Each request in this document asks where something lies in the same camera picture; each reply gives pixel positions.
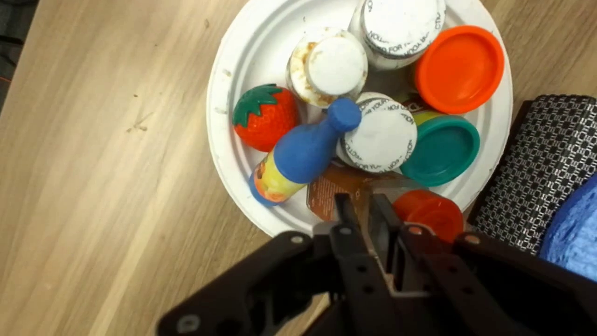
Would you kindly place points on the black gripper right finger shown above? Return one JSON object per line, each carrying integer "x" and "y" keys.
{"x": 497, "y": 291}

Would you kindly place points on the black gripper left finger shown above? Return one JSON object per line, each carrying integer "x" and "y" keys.
{"x": 292, "y": 285}

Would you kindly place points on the small blue bottle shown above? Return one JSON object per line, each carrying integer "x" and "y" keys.
{"x": 299, "y": 154}

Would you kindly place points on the white bottle silver cap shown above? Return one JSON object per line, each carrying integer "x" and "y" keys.
{"x": 379, "y": 132}

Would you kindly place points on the white bottle green label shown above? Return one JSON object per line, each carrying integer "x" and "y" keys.
{"x": 329, "y": 67}

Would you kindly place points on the white bottle blue label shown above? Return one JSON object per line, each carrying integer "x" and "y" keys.
{"x": 398, "y": 28}

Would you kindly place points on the white round plate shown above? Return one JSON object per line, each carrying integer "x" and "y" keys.
{"x": 249, "y": 48}

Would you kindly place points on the gray woven basket box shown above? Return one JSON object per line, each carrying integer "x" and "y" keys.
{"x": 542, "y": 154}

